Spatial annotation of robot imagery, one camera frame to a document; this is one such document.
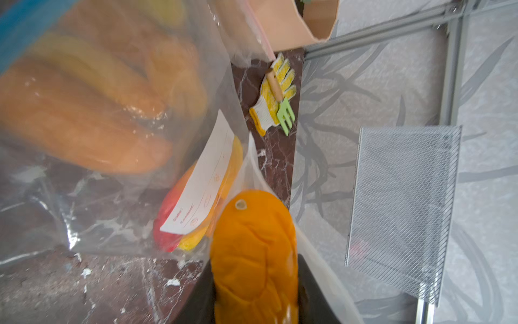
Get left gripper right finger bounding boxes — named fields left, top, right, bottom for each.
left=298, top=254, right=340, bottom=324

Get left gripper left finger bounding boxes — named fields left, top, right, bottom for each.
left=173, top=261, right=216, bottom=324

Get clear zip-top bag white print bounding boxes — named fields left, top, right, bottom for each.
left=226, top=134, right=364, bottom=323

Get yellow mango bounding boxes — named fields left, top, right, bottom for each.
left=177, top=136, right=244, bottom=251
left=28, top=32, right=167, bottom=119

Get large orange mango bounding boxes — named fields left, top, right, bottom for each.
left=210, top=190, right=299, bottom=323

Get red mango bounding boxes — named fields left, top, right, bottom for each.
left=152, top=161, right=199, bottom=252

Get clear zip-top bag pink zipper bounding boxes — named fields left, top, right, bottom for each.
left=0, top=0, right=276, bottom=260

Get clear zip-top bag blue zipper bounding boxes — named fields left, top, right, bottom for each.
left=0, top=0, right=252, bottom=264

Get green garden hand rake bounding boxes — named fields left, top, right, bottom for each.
left=266, top=68, right=295, bottom=136

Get yellow green garden gloves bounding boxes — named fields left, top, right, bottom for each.
left=249, top=53, right=297, bottom=137

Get potted artificial plant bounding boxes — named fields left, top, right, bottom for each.
left=210, top=1, right=339, bottom=58

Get white wire mesh basket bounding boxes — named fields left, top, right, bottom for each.
left=346, top=126, right=462, bottom=305

